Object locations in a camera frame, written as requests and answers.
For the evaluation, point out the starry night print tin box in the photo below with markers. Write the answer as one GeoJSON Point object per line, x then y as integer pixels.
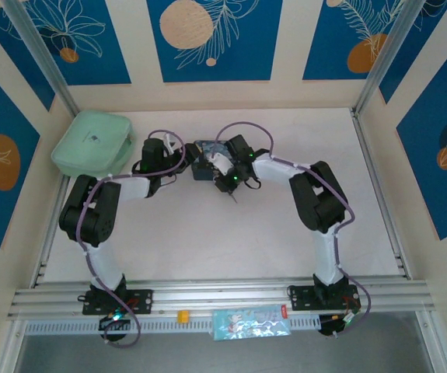
{"type": "Point", "coordinates": [201, 171]}

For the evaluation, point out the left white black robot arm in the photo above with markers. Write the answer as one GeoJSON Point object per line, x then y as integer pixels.
{"type": "Point", "coordinates": [104, 264]}

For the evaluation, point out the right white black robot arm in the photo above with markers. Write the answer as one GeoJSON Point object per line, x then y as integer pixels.
{"type": "Point", "coordinates": [273, 171]}

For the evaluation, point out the mint green zip pouch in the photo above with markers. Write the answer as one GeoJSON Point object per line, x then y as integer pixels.
{"type": "Point", "coordinates": [91, 143]}

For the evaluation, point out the blue cartoon tissue packet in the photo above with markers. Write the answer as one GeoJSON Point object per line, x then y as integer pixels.
{"type": "Point", "coordinates": [250, 322]}

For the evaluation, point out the small yellow block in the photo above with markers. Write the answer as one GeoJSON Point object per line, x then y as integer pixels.
{"type": "Point", "coordinates": [184, 316]}

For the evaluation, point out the right black controller with LED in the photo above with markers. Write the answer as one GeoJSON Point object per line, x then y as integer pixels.
{"type": "Point", "coordinates": [330, 326]}

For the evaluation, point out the black controller with led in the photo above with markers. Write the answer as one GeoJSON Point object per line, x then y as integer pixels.
{"type": "Point", "coordinates": [330, 326]}
{"type": "Point", "coordinates": [108, 324]}

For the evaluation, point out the left black controller with LED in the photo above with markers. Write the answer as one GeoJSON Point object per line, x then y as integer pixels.
{"type": "Point", "coordinates": [108, 324]}

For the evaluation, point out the aluminium mounting rail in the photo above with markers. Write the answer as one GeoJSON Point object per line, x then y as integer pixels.
{"type": "Point", "coordinates": [223, 291]}

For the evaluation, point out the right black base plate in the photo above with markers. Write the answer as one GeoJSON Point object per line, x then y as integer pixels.
{"type": "Point", "coordinates": [301, 299]}

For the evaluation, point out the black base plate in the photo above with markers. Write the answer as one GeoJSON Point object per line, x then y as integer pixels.
{"type": "Point", "coordinates": [141, 301]}
{"type": "Point", "coordinates": [301, 299]}

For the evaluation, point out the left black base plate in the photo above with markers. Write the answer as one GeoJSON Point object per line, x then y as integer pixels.
{"type": "Point", "coordinates": [141, 301]}

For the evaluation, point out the aluminium frame post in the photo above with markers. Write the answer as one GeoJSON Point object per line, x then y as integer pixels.
{"type": "Point", "coordinates": [40, 50]}
{"type": "Point", "coordinates": [386, 54]}

